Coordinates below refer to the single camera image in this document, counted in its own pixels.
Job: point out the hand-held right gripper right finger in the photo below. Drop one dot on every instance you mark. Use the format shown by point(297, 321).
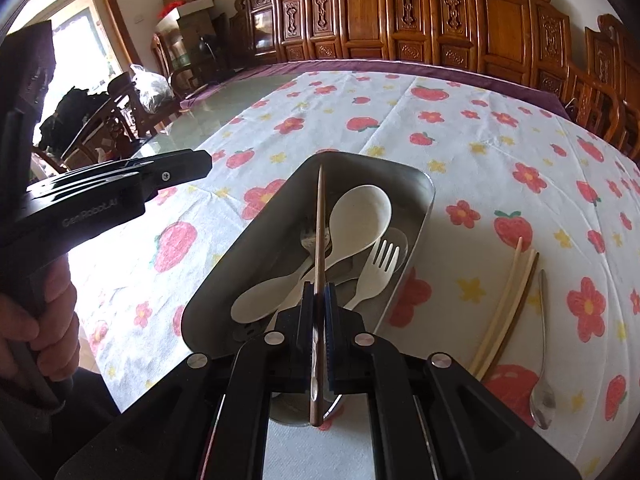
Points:
point(330, 320)

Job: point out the black bag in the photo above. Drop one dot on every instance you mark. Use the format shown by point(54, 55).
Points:
point(72, 115)

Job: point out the cream chopstick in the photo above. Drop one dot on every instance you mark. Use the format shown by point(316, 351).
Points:
point(500, 290)
point(510, 300)

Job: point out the flat white box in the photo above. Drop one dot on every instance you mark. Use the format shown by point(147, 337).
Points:
point(192, 7)

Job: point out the brown chopstick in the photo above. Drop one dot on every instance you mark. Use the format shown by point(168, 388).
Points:
point(319, 240)
point(515, 305)

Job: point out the small cream spoon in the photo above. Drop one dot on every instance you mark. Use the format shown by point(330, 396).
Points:
point(255, 305)

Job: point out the large cream spoon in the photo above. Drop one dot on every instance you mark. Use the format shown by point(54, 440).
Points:
point(360, 210)

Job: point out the cream fork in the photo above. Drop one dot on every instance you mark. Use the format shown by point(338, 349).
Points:
point(380, 262)

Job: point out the slim metal spoon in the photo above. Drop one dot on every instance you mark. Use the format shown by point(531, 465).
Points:
point(542, 395)

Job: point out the carved wooden sofa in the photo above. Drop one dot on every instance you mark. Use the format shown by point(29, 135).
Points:
point(450, 15)

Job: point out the metal fork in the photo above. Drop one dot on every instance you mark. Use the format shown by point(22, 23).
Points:
point(309, 237)

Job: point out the dark cabinet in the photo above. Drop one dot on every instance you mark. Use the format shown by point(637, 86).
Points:
point(192, 45)

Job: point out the carved wooden armchair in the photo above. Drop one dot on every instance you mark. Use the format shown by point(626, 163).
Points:
point(615, 85)

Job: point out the person's dark grey clothing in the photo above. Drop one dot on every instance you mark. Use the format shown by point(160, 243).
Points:
point(55, 430)

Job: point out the wooden door frame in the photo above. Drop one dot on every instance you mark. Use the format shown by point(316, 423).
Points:
point(120, 15)

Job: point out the red cloth item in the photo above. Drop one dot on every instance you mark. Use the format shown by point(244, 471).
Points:
point(170, 10)

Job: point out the wooden dining chair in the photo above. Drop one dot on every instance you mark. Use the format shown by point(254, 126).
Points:
point(120, 120)

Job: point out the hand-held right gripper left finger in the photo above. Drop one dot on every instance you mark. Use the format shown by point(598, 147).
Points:
point(306, 320)

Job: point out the rectangular metal tin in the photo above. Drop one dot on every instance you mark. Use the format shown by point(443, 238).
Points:
point(280, 220)

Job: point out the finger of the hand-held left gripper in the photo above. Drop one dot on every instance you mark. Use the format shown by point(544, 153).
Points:
point(172, 167)

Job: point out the white plastic bag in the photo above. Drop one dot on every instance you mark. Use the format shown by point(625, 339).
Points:
point(152, 87)

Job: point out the white strawberry flower tablecloth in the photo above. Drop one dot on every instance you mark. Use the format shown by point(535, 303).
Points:
point(450, 125)

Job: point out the person's left hand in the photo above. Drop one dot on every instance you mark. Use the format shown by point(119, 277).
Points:
point(55, 320)

